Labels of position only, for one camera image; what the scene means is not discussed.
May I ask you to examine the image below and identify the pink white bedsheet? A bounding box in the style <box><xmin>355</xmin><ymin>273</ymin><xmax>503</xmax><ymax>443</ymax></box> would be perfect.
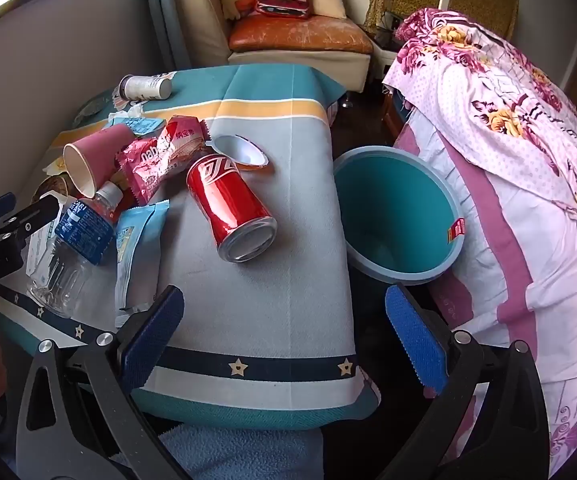
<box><xmin>393</xmin><ymin>110</ymin><xmax>577</xmax><ymax>478</ymax></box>

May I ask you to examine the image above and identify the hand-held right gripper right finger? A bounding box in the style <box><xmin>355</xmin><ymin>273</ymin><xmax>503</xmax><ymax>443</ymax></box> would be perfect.
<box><xmin>373</xmin><ymin>284</ymin><xmax>552</xmax><ymax>480</ymax></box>

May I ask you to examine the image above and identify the cream leather sofa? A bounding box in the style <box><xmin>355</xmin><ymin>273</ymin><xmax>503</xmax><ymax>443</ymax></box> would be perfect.
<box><xmin>174</xmin><ymin>0</ymin><xmax>373</xmax><ymax>93</ymax></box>

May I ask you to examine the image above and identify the pink paper cup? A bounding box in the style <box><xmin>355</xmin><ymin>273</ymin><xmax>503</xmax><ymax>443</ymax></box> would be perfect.
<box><xmin>62</xmin><ymin>124</ymin><xmax>134</xmax><ymax>200</ymax></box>

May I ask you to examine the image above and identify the red soda can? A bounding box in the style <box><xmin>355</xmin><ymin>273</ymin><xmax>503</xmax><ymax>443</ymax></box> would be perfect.
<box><xmin>186</xmin><ymin>154</ymin><xmax>278</xmax><ymax>264</ymax></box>

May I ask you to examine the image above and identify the orange seat cushion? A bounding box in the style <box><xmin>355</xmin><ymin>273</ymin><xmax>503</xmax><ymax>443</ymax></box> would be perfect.
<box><xmin>228</xmin><ymin>14</ymin><xmax>373</xmax><ymax>53</ymax></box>

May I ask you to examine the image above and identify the wooden bed frame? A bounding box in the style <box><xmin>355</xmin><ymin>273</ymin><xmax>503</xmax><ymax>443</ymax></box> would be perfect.
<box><xmin>381</xmin><ymin>90</ymin><xmax>410</xmax><ymax>142</ymax></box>

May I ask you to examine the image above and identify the pink floral quilt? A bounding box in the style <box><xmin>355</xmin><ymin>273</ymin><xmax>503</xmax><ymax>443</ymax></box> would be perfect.
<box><xmin>383</xmin><ymin>7</ymin><xmax>577</xmax><ymax>311</ymax></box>

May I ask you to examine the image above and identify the teal trash bin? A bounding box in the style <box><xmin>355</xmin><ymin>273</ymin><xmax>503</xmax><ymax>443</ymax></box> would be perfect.
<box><xmin>333</xmin><ymin>146</ymin><xmax>468</xmax><ymax>286</ymax></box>

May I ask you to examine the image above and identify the pink snack wrapper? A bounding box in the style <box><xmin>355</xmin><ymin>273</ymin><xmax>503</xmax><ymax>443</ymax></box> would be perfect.
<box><xmin>115</xmin><ymin>115</ymin><xmax>212</xmax><ymax>206</ymax></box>

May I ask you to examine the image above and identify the light blue snack packet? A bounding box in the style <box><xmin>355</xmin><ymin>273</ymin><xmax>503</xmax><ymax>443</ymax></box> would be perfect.
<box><xmin>113</xmin><ymin>199</ymin><xmax>170</xmax><ymax>328</ymax></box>

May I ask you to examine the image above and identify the yellow white tissue packet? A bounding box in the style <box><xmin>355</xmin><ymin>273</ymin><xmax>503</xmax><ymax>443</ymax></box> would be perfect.
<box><xmin>41</xmin><ymin>156</ymin><xmax>69</xmax><ymax>176</ymax></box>

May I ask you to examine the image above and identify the blue fleece clothing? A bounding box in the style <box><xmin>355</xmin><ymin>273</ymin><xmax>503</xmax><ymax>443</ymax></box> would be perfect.
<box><xmin>158</xmin><ymin>422</ymin><xmax>324</xmax><ymax>480</ymax></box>

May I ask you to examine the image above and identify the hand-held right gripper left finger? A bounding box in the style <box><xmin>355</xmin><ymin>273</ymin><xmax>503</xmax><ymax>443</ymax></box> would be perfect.
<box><xmin>16</xmin><ymin>285</ymin><xmax>192</xmax><ymax>480</ymax></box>

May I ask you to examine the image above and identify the clear water bottle blue label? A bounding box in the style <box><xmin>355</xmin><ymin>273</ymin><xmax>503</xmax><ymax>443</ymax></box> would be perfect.
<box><xmin>26</xmin><ymin>181</ymin><xmax>124</xmax><ymax>318</ymax></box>

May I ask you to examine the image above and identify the white jelly cup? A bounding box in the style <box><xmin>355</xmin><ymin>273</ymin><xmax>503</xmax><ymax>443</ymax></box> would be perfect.
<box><xmin>207</xmin><ymin>134</ymin><xmax>270</xmax><ymax>171</ymax></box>

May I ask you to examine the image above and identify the striped teal grey tablecloth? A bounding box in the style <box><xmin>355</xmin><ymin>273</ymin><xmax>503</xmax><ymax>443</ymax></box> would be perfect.
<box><xmin>0</xmin><ymin>64</ymin><xmax>382</xmax><ymax>433</ymax></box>

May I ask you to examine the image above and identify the white plastic bottle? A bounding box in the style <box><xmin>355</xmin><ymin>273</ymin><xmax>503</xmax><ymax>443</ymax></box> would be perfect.
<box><xmin>118</xmin><ymin>74</ymin><xmax>173</xmax><ymax>102</ymax></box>

